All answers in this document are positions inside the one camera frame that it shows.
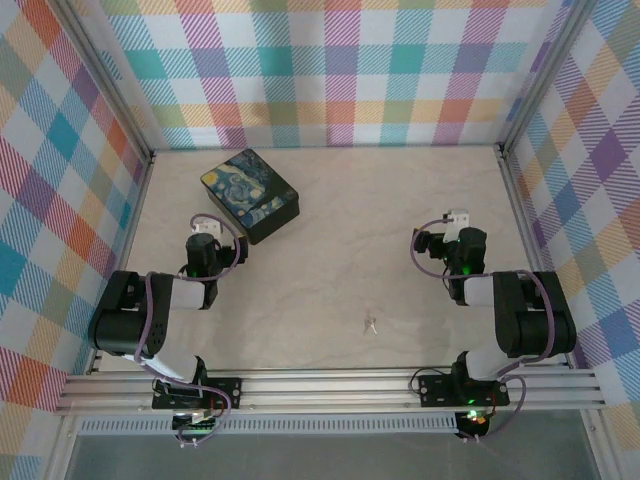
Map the black starry night print box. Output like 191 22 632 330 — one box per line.
199 148 301 246

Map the aluminium side rail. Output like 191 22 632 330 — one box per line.
497 143 574 369
85 149 157 376

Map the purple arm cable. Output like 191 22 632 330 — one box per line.
410 215 557 444
133 213 250 448

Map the left green-lit controller board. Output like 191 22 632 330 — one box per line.
172 409 221 434

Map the aluminium frame leg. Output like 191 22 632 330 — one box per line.
582 409 619 480
43 414 84 480

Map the grey slotted cable duct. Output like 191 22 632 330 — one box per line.
77 416 460 436

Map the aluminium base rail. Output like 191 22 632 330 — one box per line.
53 366 607 416

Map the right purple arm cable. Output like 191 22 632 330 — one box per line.
410 215 557 444

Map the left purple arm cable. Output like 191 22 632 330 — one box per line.
133 213 250 448

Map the right orange-lit controller board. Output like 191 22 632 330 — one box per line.
457 408 490 437

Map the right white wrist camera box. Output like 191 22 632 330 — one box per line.
444 208 472 244

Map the aluminium frame post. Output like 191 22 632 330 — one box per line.
498 0 601 154
58 0 157 160

